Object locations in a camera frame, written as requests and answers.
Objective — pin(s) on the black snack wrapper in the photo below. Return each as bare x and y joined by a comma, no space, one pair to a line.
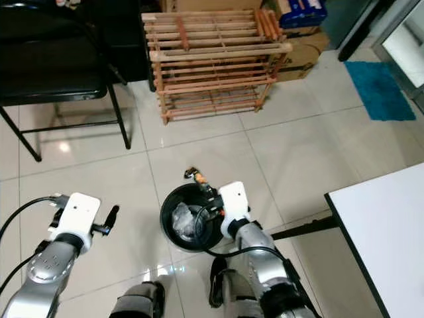
197,175

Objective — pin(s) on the clear plastic bag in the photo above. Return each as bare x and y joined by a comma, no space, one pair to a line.
182,220

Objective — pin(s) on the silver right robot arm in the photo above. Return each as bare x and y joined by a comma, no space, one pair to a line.
265,255

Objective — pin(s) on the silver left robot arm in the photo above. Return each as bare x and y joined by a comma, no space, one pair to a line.
50,268

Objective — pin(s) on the black round rubbish bin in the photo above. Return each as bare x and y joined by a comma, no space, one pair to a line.
179,193

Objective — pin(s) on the robot left leg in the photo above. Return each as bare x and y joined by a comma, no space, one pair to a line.
138,301

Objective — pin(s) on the wooden slatted shoe rack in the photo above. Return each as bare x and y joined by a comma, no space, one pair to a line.
212,53

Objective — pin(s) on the black folding chair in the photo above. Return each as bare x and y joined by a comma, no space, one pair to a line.
46,73

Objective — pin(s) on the brown cardboard box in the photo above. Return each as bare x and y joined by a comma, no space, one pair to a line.
305,54

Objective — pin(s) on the white table with black legs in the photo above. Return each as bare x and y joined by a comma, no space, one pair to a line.
384,232

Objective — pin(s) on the teal floor mat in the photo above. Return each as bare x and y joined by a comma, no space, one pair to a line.
379,91

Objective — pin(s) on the blue printed carton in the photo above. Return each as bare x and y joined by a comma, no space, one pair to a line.
305,10

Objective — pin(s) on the grey framed white door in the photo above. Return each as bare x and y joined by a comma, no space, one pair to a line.
404,43

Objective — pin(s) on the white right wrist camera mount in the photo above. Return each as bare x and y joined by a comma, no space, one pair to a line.
235,199

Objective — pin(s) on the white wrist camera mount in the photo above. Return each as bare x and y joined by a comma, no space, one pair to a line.
76,215
235,199

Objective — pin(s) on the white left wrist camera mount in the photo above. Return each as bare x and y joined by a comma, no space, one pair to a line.
76,215

